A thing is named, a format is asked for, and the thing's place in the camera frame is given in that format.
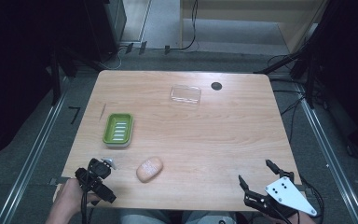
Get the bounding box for green soap dish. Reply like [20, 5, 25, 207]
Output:
[102, 112, 134, 148]

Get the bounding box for white floor cable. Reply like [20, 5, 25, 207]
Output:
[100, 46, 129, 71]

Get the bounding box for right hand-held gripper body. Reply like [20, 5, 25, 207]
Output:
[242, 169, 319, 219]

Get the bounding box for person's legs in jeans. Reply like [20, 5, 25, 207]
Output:
[117, 208, 238, 224]

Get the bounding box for peach soap bar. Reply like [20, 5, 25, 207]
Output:
[135, 156, 164, 184]

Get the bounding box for black metal stand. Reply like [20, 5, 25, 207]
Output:
[253, 40, 320, 110]
[47, 46, 106, 106]

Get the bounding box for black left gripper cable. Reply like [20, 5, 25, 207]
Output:
[79, 159, 95, 224]

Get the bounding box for metal floor rail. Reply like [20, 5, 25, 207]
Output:
[293, 82, 358, 224]
[0, 76, 71, 224]

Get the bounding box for black hanging cable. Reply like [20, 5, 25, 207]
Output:
[163, 0, 200, 56]

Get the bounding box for person's right hand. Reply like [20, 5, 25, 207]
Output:
[269, 212, 317, 224]

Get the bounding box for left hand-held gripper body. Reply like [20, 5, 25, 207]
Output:
[74, 157, 118, 205]

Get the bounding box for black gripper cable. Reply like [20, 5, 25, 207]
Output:
[79, 159, 95, 224]
[298, 175, 325, 224]

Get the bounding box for person's left hand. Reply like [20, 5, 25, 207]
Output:
[45, 178, 102, 224]

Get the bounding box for light wooden shelf unit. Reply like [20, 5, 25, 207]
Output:
[179, 0, 331, 54]

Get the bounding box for dark cabinet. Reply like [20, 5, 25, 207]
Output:
[83, 0, 128, 62]

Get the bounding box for black floor cable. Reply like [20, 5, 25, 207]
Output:
[272, 88, 307, 145]

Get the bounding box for clear plastic lid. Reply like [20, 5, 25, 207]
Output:
[170, 84, 202, 107]

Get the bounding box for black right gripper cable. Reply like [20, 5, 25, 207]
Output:
[298, 175, 325, 224]

